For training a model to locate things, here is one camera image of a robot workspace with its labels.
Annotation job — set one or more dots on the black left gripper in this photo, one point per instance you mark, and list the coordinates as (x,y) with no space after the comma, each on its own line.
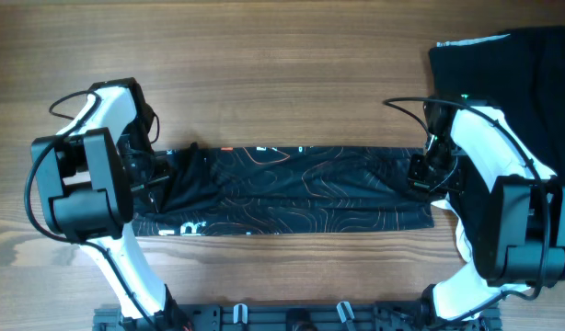
(151,186)

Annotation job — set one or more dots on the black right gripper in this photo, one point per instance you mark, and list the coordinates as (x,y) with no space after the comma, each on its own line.
(438,191)

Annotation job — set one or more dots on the black orange-patterned cycling jersey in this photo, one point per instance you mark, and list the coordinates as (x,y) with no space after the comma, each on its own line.
(283,190)

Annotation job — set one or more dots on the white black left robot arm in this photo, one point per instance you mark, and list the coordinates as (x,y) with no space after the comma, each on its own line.
(78,192)

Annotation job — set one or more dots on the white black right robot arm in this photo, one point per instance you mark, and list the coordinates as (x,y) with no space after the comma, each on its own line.
(510,206)

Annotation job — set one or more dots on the black clothes pile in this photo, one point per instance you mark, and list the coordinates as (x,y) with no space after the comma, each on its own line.
(520,70)

